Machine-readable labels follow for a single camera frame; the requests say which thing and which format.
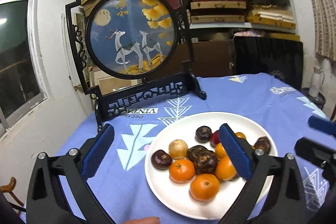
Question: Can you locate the aluminium frame window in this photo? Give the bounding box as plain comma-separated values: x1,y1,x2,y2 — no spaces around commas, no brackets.
1,0,49,134

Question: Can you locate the black panel board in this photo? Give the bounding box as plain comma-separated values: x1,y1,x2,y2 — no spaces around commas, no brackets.
234,36,303,90

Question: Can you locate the white thermos jug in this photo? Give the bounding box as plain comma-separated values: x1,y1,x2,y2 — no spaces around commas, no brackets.
308,66,325,98

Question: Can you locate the large orange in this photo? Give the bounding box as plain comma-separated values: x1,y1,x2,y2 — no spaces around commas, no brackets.
190,173,221,201

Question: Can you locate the wooden chair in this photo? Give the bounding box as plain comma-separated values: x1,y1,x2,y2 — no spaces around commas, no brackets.
1,177,25,216

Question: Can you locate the large dark red plum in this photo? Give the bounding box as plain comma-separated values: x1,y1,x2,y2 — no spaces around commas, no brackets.
209,130,220,148

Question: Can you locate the dark brown water chestnut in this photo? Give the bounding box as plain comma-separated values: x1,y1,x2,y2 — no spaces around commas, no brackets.
195,126,213,143

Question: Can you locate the tan round longan fruit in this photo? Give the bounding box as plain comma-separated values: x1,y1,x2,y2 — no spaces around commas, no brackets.
169,139,188,160

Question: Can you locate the dark brown chestnut fruit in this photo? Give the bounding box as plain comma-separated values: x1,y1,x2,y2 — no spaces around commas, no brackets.
151,149,173,170

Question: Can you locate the orange mandarin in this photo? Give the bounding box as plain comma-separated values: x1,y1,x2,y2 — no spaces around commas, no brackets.
169,159,195,183

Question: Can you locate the white round plate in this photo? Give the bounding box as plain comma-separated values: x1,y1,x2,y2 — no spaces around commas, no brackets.
145,112,278,221

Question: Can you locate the round deer art screen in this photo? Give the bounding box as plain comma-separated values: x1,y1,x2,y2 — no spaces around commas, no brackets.
65,0,207,130

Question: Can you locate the blue printed tablecloth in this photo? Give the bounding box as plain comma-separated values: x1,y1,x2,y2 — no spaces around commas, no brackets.
88,73,335,223

